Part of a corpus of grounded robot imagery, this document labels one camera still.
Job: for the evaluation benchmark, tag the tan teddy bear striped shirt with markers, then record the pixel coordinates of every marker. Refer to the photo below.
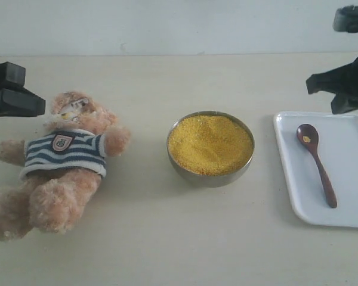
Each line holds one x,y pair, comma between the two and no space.
62,169

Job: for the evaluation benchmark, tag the yellow millet grain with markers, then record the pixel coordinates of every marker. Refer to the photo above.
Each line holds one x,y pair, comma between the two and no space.
210,145

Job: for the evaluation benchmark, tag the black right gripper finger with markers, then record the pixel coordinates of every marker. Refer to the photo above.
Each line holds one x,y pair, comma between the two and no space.
341,105
341,80

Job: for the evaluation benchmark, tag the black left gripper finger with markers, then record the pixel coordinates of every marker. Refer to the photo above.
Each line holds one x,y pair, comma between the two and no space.
20,104
12,75

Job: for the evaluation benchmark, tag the steel bowl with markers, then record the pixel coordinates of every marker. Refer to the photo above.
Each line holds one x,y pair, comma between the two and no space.
210,181

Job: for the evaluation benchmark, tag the white plastic tray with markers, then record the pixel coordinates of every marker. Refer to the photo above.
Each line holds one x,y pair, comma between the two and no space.
338,151

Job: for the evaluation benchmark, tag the dark wooden spoon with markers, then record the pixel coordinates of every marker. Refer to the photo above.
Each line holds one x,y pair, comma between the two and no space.
308,136

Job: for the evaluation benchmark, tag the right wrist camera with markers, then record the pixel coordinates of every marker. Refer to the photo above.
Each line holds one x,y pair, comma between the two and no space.
346,19

